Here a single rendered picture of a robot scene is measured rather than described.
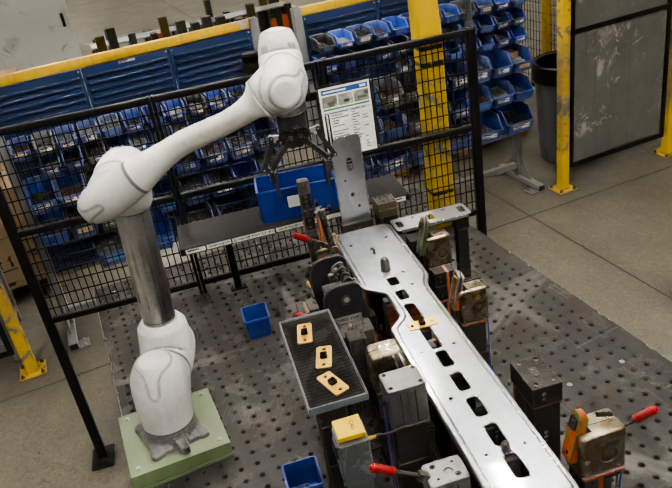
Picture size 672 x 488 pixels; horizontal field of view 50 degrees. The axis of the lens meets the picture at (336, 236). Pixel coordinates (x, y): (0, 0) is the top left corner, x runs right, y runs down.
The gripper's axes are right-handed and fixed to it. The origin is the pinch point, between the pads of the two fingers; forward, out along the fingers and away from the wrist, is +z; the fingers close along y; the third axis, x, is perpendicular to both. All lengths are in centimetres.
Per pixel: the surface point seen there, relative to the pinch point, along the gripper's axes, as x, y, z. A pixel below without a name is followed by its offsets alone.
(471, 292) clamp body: -8, 42, 42
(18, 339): 174, -139, 123
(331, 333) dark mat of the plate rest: -26.2, -3.6, 30.1
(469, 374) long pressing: -37, 28, 46
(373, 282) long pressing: 17, 19, 46
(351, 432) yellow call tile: -62, -8, 30
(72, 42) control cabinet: 663, -125, 61
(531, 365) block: -44, 42, 43
